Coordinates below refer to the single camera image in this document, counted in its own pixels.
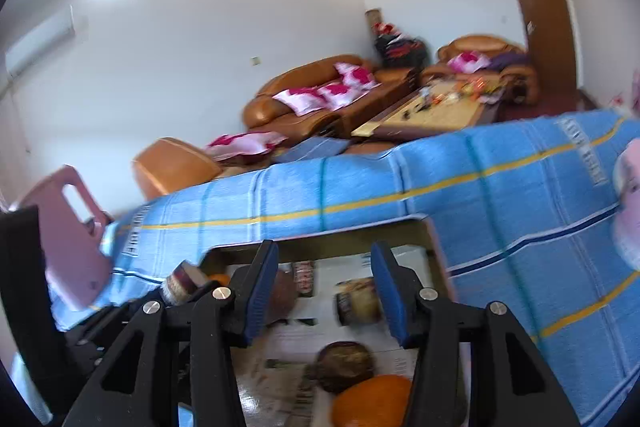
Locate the blue grey cushion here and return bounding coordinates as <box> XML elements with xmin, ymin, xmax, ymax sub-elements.
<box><xmin>272</xmin><ymin>137</ymin><xmax>348</xmax><ymax>165</ymax></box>

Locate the dark red snack packet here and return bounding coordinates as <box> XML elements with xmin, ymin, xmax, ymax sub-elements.
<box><xmin>162</xmin><ymin>259</ymin><xmax>208</xmax><ymax>308</ymax></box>

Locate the purple blanket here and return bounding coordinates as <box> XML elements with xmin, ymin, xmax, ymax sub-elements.
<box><xmin>487</xmin><ymin>52</ymin><xmax>528</xmax><ymax>70</ymax></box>

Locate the colourful fruit plate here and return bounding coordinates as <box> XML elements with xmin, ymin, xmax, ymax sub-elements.
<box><xmin>460</xmin><ymin>79</ymin><xmax>501</xmax><ymax>100</ymax></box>

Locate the pink electric kettle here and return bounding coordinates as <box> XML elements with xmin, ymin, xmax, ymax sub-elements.
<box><xmin>12</xmin><ymin>164</ymin><xmax>116</xmax><ymax>310</ymax></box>

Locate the brown wooden door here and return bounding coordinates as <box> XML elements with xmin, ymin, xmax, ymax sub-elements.
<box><xmin>506</xmin><ymin>0</ymin><xmax>583</xmax><ymax>92</ymax></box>

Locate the dark wrinkled passion fruit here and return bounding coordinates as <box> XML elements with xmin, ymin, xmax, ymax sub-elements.
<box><xmin>307</xmin><ymin>341</ymin><xmax>376</xmax><ymax>394</ymax></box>

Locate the pink floral pillow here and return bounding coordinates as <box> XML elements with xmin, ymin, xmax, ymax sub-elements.
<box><xmin>335</xmin><ymin>62</ymin><xmax>378</xmax><ymax>90</ymax></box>
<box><xmin>272</xmin><ymin>88</ymin><xmax>326</xmax><ymax>116</ymax></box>
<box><xmin>317</xmin><ymin>82</ymin><xmax>363</xmax><ymax>110</ymax></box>
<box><xmin>447</xmin><ymin>51</ymin><xmax>491</xmax><ymax>72</ymax></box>

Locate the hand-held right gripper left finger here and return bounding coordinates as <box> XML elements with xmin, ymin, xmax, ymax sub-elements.
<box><xmin>62</xmin><ymin>239</ymin><xmax>280</xmax><ymax>427</ymax></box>

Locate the blue plaid tablecloth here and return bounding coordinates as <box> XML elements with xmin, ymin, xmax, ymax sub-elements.
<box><xmin>50</xmin><ymin>109</ymin><xmax>640</xmax><ymax>427</ymax></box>

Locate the brown leather armchair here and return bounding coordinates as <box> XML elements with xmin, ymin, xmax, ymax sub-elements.
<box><xmin>422</xmin><ymin>35</ymin><xmax>538</xmax><ymax>105</ymax></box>

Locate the orange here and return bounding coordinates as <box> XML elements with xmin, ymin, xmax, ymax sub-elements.
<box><xmin>331</xmin><ymin>374</ymin><xmax>413</xmax><ymax>427</ymax></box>

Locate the yellow-brown round fruit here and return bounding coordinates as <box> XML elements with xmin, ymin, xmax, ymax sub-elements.
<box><xmin>336</xmin><ymin>287</ymin><xmax>383</xmax><ymax>325</ymax></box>

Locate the brown leather long sofa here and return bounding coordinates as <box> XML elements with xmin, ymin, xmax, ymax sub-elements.
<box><xmin>243</xmin><ymin>54</ymin><xmax>418</xmax><ymax>140</ymax></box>

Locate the pink cartoon mug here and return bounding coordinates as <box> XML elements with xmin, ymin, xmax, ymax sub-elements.
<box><xmin>612</xmin><ymin>142</ymin><xmax>640</xmax><ymax>270</ymax></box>

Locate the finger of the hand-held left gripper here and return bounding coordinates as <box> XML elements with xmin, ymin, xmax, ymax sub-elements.
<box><xmin>62</xmin><ymin>297</ymin><xmax>151</xmax><ymax>358</ymax></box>

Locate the wooden coffee table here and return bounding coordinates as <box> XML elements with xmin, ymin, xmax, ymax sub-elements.
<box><xmin>350</xmin><ymin>79</ymin><xmax>506</xmax><ymax>140</ymax></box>

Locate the pink tin box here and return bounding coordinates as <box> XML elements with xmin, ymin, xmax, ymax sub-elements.
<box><xmin>197</xmin><ymin>216</ymin><xmax>458</xmax><ymax>427</ymax></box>

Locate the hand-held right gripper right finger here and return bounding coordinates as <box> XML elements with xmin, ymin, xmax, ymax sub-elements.
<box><xmin>371</xmin><ymin>241</ymin><xmax>581</xmax><ymax>427</ymax></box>

